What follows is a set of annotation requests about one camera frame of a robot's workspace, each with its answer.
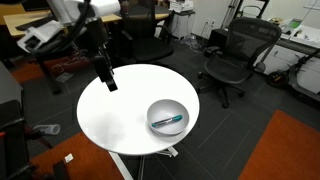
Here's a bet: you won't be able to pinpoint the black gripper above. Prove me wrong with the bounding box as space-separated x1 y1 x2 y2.
85 16 119 93

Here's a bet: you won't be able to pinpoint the teal capped marker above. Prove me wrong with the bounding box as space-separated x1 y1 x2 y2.
151 114 184 128

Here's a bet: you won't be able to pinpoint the white round bowl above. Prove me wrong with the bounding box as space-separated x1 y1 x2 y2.
146 98 190 136

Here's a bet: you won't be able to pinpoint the grey floor plate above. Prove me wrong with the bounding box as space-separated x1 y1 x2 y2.
54 72 74 84

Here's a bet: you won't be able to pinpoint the black padded office chair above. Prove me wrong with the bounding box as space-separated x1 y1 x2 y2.
118 0 175 66

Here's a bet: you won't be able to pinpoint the clear plastic cup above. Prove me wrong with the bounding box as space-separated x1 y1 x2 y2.
33 123 62 136

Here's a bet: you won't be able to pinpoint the black keyboard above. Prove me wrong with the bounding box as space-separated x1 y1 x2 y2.
14 14 54 33

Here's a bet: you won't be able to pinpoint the white small cabinet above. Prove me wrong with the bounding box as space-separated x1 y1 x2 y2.
171 11 196 39

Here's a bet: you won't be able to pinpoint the black mounting table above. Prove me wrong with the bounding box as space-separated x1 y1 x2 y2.
0 61 24 111

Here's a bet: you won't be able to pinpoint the white table base legs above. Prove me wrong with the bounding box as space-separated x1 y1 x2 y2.
108 146 179 180

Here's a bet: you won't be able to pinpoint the light wooden desk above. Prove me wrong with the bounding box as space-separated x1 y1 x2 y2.
3 9 170 38

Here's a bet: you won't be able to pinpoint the black orange bar clamp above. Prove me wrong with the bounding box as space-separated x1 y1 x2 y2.
0 117 54 150

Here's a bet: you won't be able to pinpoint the black mesh office chair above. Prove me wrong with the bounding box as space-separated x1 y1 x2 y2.
197 17 283 109

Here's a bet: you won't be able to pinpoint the black metal stand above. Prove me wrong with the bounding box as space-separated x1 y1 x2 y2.
221 0 271 29

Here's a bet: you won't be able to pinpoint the black electric scooter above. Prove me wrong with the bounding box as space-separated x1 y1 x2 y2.
265 49 320 103

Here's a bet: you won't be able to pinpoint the white counter cabinet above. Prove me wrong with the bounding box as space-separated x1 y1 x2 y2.
256 19 320 95

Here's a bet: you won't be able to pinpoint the green item on counter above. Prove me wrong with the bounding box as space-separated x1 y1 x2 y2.
289 18 303 29

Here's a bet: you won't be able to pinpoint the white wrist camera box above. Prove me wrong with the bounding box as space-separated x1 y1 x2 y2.
16 19 65 53

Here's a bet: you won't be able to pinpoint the black support post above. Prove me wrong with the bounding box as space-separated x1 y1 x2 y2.
51 160 71 180

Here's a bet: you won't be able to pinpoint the white wall outlet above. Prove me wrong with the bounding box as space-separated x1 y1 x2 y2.
204 18 217 28

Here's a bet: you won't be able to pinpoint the black box by wall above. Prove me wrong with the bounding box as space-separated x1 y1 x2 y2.
208 28 231 51

